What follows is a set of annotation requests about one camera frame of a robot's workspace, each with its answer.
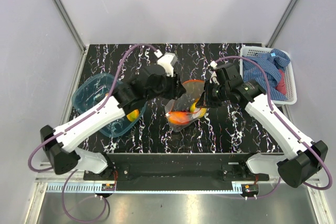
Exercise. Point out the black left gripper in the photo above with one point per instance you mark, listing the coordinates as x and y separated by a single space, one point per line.
177 88

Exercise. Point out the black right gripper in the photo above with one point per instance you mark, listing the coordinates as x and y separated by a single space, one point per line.
208 102

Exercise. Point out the fake green yellow lime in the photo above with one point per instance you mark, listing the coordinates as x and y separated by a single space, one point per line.
194 108

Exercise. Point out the clear zip top bag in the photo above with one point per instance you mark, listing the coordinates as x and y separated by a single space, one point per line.
194 90

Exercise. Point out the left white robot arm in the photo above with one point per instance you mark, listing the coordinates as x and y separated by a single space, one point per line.
62 142

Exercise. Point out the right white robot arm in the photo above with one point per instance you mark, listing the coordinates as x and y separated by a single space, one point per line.
301 158

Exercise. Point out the fake orange fruit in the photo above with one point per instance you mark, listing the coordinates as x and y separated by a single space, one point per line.
180 118

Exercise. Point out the red cloth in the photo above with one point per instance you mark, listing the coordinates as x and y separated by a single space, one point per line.
281 86

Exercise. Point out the blue checkered shirt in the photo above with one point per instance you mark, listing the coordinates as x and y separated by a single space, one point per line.
270 62

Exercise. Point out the blue transparent plastic container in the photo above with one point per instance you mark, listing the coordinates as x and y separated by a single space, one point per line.
91 93

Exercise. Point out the white plastic laundry basket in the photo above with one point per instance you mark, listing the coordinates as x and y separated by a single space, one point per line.
289 77

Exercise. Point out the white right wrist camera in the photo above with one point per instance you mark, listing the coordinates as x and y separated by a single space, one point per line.
211 67

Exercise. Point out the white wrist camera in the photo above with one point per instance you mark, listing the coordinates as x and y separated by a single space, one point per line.
211 67
165 63

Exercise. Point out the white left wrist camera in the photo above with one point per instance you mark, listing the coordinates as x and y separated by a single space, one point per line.
165 63

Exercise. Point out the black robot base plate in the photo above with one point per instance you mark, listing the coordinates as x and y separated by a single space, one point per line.
181 172

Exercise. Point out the aluminium rail frame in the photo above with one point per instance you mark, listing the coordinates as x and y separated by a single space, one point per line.
69 24

